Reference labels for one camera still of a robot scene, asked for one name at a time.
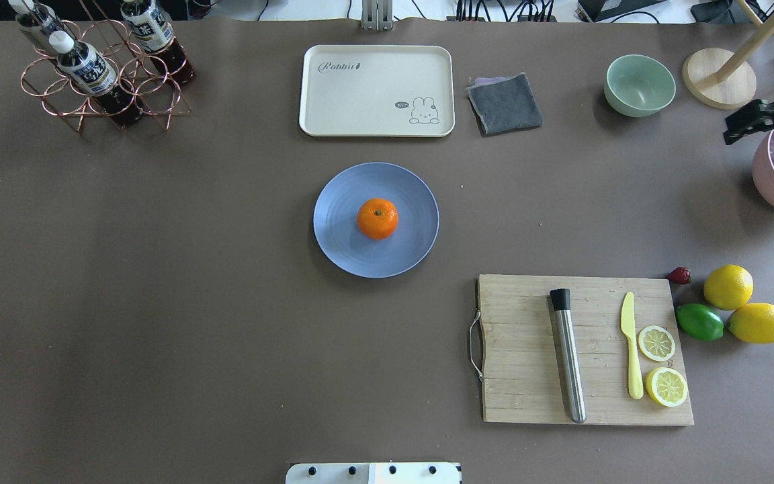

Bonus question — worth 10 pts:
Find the orange fruit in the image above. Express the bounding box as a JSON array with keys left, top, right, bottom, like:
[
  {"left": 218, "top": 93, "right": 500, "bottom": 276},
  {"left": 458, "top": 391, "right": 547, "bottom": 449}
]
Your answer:
[{"left": 356, "top": 197, "right": 399, "bottom": 240}]

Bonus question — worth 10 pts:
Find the blue round plate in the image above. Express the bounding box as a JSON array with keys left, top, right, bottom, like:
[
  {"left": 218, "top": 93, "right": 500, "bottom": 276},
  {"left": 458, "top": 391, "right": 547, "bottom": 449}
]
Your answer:
[{"left": 313, "top": 163, "right": 439, "bottom": 278}]

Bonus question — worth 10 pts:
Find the wooden stand with base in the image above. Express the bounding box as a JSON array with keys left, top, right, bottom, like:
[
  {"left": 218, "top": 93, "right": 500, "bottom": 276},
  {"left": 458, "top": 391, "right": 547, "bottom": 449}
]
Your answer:
[{"left": 682, "top": 13, "right": 774, "bottom": 110}]

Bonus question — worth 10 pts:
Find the green bowl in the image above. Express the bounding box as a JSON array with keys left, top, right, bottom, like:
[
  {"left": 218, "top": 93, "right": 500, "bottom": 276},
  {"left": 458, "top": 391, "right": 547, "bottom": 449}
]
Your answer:
[{"left": 604, "top": 54, "right": 677, "bottom": 118}]

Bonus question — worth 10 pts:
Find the yellow lemon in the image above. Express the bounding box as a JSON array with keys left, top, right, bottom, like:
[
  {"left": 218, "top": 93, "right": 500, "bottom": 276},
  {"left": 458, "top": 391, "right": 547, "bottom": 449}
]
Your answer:
[
  {"left": 703, "top": 264, "right": 755, "bottom": 311},
  {"left": 728, "top": 302, "right": 774, "bottom": 344}
]

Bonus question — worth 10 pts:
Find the red strawberry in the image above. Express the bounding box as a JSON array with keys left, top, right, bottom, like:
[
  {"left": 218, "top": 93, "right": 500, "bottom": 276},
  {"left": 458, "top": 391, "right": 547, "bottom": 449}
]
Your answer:
[{"left": 666, "top": 266, "right": 691, "bottom": 285}]

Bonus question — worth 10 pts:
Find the green lime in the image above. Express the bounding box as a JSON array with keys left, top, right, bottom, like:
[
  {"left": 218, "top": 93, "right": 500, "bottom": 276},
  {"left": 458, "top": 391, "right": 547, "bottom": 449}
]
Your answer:
[{"left": 675, "top": 303, "right": 725, "bottom": 341}]

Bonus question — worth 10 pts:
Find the yellow plastic knife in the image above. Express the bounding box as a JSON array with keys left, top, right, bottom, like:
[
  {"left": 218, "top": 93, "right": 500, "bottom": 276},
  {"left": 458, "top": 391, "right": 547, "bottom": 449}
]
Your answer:
[{"left": 620, "top": 292, "right": 644, "bottom": 399}]

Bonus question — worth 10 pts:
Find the lemon half slice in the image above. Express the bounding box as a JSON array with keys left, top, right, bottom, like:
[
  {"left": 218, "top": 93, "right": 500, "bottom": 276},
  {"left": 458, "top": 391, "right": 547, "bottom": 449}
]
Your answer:
[
  {"left": 644, "top": 367, "right": 689, "bottom": 407},
  {"left": 637, "top": 325, "right": 677, "bottom": 362}
]

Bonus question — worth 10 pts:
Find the grey folded cloth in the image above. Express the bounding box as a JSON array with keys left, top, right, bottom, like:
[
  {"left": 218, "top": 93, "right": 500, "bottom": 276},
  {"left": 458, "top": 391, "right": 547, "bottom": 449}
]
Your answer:
[{"left": 465, "top": 73, "right": 544, "bottom": 136}]

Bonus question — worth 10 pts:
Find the steel muddler black tip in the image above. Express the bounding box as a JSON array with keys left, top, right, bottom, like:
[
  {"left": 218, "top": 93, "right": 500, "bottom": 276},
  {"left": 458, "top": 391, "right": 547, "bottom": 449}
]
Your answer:
[{"left": 550, "top": 288, "right": 587, "bottom": 424}]

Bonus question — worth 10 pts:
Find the wooden cutting board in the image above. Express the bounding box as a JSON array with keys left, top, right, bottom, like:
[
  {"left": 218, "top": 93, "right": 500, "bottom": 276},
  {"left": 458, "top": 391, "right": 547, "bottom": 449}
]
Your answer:
[{"left": 469, "top": 274, "right": 695, "bottom": 427}]

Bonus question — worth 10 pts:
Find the cream rabbit tray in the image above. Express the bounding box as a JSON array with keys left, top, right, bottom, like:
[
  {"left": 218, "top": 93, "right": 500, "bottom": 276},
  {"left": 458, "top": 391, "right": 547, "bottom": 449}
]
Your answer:
[{"left": 298, "top": 45, "right": 456, "bottom": 137}]

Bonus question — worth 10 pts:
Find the tea bottle white cap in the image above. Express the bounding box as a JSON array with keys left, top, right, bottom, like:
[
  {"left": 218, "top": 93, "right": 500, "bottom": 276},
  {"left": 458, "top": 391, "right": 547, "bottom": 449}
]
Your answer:
[{"left": 120, "top": 1, "right": 196, "bottom": 86}]

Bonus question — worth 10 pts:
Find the aluminium frame post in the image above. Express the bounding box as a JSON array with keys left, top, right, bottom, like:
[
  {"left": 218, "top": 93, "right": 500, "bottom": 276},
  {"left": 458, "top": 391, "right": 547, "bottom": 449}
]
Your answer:
[{"left": 360, "top": 0, "right": 394, "bottom": 32}]

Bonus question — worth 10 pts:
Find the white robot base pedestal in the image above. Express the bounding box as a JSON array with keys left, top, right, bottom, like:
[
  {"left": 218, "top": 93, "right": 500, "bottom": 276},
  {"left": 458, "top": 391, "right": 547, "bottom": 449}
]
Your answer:
[{"left": 285, "top": 460, "right": 463, "bottom": 483}]

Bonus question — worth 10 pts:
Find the copper wire bottle rack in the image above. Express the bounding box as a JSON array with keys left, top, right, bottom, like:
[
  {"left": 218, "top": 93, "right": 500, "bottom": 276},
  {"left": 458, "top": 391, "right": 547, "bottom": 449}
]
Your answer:
[{"left": 10, "top": 1, "right": 196, "bottom": 132}]

